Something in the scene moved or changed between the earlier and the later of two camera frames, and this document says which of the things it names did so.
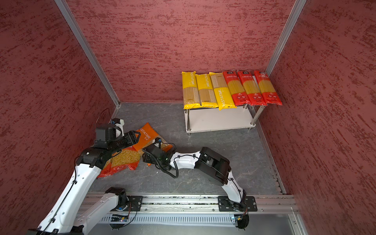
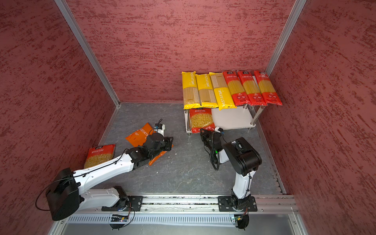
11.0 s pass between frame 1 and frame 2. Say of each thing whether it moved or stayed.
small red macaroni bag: moved
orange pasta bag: stayed
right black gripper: moved
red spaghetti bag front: stayed
